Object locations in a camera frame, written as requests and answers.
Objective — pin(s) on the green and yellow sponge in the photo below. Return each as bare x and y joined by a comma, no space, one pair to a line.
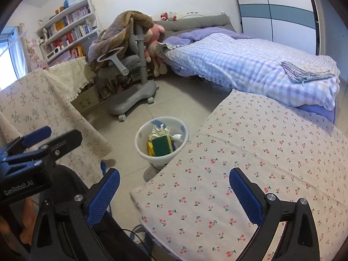
161,146

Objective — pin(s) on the row of books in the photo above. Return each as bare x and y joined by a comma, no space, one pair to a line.
73,24

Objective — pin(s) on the grey swivel chair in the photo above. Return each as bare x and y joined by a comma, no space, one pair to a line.
136,98

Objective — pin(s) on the white and blue wardrobe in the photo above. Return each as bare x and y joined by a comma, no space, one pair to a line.
272,11

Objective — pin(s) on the blue plaid duvet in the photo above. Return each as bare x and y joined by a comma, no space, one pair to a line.
244,65

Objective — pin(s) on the white radio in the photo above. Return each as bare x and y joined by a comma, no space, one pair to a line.
53,53

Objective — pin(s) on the white translucent waste bin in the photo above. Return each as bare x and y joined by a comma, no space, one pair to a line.
163,163

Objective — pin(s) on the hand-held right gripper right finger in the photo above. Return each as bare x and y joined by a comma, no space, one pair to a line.
246,193

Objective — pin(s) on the pink plush toy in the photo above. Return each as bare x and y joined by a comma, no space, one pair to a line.
156,32

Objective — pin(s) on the window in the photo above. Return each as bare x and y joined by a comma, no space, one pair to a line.
9,57

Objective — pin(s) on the red and white plush toy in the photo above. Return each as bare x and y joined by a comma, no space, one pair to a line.
168,16

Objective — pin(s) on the white bookshelf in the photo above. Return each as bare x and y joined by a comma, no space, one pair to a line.
68,40

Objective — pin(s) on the beige floral tablecloth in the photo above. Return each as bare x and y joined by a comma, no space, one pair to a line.
40,106

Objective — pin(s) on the purple bed sheet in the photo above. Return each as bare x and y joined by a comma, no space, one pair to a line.
195,36

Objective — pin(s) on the cream lace cloth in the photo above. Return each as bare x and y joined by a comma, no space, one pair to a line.
70,73

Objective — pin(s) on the grey padded headboard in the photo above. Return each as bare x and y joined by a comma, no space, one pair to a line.
195,23

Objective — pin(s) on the white plastic bottle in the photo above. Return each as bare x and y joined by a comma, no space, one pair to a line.
178,140

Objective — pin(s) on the cherry print tablecloth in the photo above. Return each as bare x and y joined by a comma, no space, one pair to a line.
258,141

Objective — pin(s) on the person's left hand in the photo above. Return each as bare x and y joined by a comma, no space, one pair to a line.
28,213

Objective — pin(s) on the white plastic wrapper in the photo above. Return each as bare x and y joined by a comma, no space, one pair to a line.
159,132

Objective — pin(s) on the brown fleece blanket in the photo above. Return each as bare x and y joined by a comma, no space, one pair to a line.
119,30

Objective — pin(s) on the folded striped cloth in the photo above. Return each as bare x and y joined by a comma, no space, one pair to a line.
304,72

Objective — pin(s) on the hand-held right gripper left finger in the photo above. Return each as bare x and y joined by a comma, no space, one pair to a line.
103,198

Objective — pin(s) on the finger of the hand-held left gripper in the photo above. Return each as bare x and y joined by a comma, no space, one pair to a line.
36,136
65,141

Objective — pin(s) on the black cloth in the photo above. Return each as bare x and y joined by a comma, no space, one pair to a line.
70,179

